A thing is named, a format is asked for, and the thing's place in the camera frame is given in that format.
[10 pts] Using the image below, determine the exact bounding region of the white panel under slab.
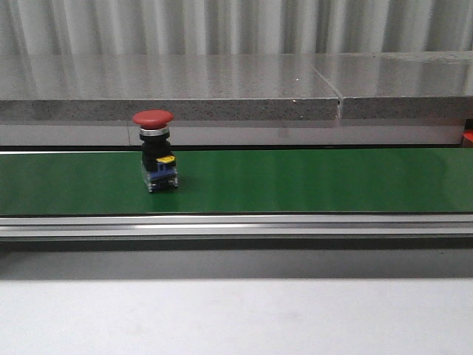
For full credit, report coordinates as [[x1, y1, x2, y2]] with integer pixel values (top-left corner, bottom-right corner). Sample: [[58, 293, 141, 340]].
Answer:
[[1, 120, 465, 146]]

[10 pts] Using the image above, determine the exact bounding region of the grey pleated curtain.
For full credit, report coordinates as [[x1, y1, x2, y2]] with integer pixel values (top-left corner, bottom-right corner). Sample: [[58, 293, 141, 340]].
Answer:
[[1, 1, 472, 55]]

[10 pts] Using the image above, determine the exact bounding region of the green conveyor belt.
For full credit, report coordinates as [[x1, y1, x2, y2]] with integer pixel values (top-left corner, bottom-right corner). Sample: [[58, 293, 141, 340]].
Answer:
[[1, 148, 472, 216]]

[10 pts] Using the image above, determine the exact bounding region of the grey stone slab right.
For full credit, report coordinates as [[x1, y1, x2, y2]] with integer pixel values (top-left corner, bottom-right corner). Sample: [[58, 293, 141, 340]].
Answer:
[[313, 51, 472, 123]]

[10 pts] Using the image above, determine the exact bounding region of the red button with yellow tab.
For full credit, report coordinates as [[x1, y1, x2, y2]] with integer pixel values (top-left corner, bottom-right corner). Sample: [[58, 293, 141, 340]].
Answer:
[[132, 109, 178, 193]]

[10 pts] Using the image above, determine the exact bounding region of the grey stone slab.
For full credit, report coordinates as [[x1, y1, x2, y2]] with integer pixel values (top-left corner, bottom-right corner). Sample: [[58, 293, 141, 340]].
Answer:
[[1, 55, 338, 122], [313, 51, 472, 123]]

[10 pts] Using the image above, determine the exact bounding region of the grey stone slab left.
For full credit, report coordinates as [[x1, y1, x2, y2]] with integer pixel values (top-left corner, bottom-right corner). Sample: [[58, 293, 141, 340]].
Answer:
[[1, 55, 338, 122]]

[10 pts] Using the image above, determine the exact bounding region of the red object at edge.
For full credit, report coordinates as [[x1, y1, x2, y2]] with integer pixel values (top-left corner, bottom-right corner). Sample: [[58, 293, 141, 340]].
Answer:
[[460, 129, 473, 148]]

